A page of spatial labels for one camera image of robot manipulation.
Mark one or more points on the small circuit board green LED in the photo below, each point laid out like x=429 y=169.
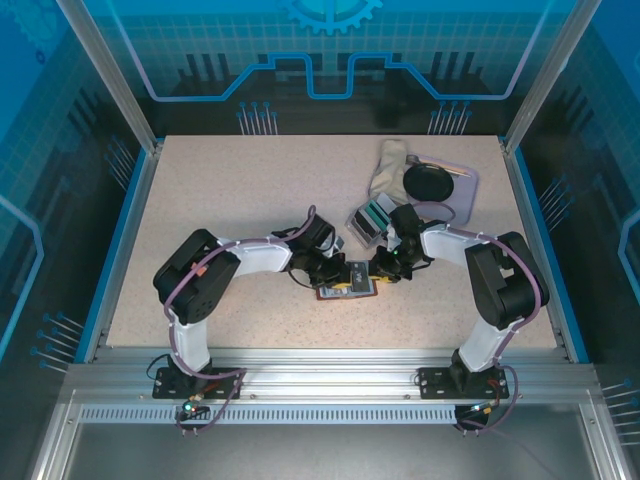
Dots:
x=482 y=409
x=190 y=407

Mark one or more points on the brown leather card holder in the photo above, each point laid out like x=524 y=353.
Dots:
x=360 y=296

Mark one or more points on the aluminium side rail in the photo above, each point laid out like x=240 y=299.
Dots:
x=521 y=190
x=127 y=250

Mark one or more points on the white card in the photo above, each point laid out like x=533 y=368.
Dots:
x=389 y=201

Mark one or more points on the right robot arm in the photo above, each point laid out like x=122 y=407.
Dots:
x=445 y=245

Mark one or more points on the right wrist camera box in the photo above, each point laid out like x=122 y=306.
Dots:
x=391 y=237

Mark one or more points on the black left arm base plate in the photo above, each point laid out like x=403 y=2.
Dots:
x=170 y=385

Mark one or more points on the beige cloth napkin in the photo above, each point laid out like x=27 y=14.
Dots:
x=387 y=175

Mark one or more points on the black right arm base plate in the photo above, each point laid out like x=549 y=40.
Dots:
x=435 y=382

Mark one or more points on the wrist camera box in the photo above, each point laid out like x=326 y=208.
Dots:
x=391 y=237
x=338 y=244

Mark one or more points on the teal card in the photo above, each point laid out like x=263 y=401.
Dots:
x=376 y=215

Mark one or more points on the wooden chopstick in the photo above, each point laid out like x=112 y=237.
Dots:
x=452 y=171
x=450 y=168

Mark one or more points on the black VIP card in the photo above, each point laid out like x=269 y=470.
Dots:
x=360 y=277

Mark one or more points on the metal spoon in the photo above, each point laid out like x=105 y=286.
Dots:
x=412 y=159

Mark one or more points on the aluminium mounting rail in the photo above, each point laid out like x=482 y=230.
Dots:
x=325 y=370

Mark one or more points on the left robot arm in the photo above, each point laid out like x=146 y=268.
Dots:
x=260 y=257

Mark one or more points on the aluminium frame post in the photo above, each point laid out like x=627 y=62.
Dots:
x=115 y=85
x=545 y=85

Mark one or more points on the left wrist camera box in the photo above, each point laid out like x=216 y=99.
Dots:
x=338 y=244

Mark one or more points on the black plate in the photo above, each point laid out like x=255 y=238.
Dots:
x=429 y=184

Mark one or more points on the lavender tray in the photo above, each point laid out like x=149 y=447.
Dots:
x=465 y=195

